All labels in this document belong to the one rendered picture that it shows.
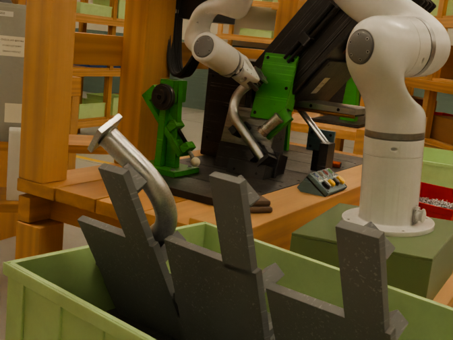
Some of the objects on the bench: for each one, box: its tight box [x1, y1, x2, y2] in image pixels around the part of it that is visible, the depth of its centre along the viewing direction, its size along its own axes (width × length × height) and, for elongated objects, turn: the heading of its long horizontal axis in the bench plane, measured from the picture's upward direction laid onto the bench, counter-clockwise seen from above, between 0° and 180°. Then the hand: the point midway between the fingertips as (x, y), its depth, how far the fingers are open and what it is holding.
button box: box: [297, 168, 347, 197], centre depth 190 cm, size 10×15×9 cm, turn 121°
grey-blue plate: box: [306, 128, 336, 171], centre depth 219 cm, size 10×2×14 cm, turn 31°
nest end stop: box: [255, 153, 277, 167], centre depth 199 cm, size 4×7×6 cm, turn 121°
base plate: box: [161, 144, 363, 206], centre depth 221 cm, size 42×110×2 cm, turn 121°
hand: (254, 78), depth 202 cm, fingers closed on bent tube, 3 cm apart
